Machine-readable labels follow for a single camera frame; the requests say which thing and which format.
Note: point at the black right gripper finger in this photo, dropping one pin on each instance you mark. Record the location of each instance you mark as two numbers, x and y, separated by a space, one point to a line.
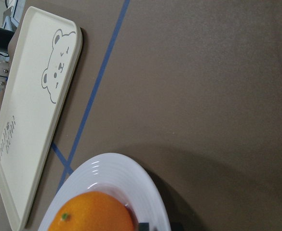
143 226

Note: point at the orange fruit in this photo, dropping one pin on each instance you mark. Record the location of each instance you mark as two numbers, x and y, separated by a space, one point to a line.
92 211

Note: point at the white round plate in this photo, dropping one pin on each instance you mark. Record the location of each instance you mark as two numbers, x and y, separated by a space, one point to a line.
120 177

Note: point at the cream bear tray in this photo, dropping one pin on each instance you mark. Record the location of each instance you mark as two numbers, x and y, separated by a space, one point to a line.
43 64

